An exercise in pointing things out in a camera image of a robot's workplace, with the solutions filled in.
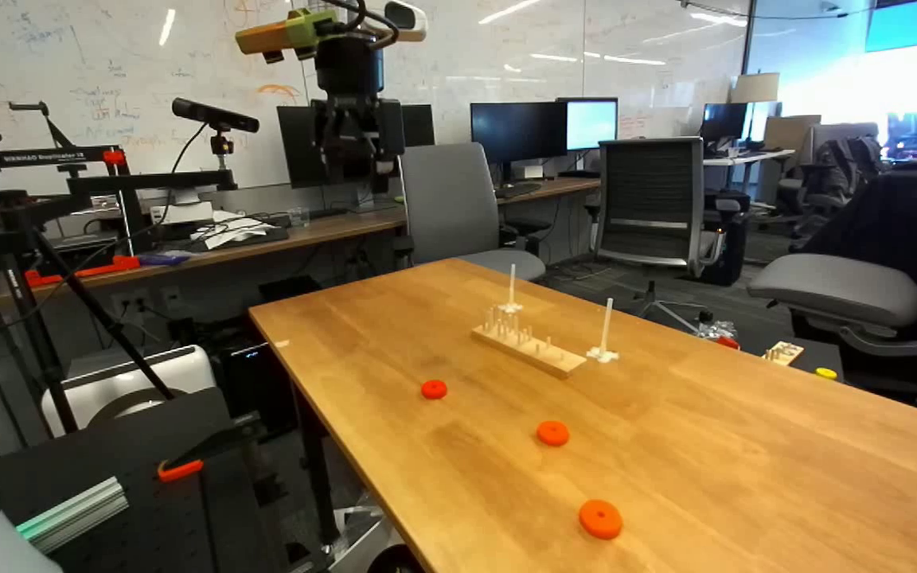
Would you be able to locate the black camera tripod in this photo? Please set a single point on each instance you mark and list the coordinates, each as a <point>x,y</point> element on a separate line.
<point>23,218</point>

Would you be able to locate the grey office chair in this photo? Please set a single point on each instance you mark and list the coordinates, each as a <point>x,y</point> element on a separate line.
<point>872,306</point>

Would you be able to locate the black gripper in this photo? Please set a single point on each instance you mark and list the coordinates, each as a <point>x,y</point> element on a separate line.
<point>358,140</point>

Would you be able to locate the wooden peg board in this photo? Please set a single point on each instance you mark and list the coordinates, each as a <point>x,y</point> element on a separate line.
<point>519,342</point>

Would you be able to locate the wrist camera wooden mount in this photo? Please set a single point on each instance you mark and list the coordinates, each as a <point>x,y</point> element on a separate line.
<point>305,30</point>

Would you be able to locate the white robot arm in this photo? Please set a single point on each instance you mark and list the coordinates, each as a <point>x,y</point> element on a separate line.
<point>353,71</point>

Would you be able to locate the grey chair at desk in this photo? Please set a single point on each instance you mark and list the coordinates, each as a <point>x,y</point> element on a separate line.
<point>450,212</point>

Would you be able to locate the black mesh office chair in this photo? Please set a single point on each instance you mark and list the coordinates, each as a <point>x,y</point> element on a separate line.
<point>651,203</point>

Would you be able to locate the black computer monitor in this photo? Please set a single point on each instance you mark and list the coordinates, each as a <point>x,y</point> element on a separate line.
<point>517,130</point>

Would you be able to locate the orange disc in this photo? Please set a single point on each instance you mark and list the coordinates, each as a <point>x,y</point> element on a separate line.
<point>433,389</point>
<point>600,519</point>
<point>552,435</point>

